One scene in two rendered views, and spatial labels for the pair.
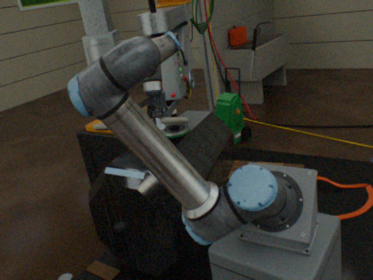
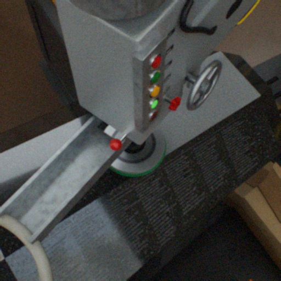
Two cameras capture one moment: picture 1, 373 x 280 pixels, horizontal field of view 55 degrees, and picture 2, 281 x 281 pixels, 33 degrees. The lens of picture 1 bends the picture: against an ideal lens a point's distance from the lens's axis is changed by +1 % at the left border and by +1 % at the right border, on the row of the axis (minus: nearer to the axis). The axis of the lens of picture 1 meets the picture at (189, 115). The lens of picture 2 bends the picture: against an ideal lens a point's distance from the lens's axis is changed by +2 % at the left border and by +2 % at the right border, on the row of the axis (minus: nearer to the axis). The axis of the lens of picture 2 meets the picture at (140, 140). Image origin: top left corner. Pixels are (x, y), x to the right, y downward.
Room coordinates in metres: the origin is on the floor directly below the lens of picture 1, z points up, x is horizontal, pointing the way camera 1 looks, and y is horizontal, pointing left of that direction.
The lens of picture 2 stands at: (1.77, -0.22, 2.20)
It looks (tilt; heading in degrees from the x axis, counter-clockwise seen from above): 61 degrees down; 27
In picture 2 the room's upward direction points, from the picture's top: 1 degrees counter-clockwise
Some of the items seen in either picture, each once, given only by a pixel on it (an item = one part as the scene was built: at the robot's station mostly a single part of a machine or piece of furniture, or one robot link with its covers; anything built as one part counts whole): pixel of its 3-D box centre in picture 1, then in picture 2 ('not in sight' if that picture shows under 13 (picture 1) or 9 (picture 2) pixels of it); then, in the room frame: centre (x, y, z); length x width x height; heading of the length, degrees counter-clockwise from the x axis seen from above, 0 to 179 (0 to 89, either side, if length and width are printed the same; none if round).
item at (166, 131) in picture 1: (174, 129); (133, 143); (2.40, 0.12, 0.87); 0.21 x 0.21 x 0.01
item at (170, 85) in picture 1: (166, 66); (149, 36); (2.48, 0.11, 1.32); 0.36 x 0.22 x 0.45; 168
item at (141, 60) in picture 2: (176, 62); (149, 87); (2.31, 0.03, 1.37); 0.08 x 0.03 x 0.28; 168
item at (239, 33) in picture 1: (239, 35); not in sight; (5.68, -0.98, 1.00); 0.50 x 0.22 x 0.33; 142
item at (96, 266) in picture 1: (102, 270); not in sight; (2.07, 0.79, 0.02); 0.25 x 0.10 x 0.01; 54
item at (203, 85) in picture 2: (186, 79); (192, 79); (2.49, -0.02, 1.19); 0.15 x 0.10 x 0.15; 168
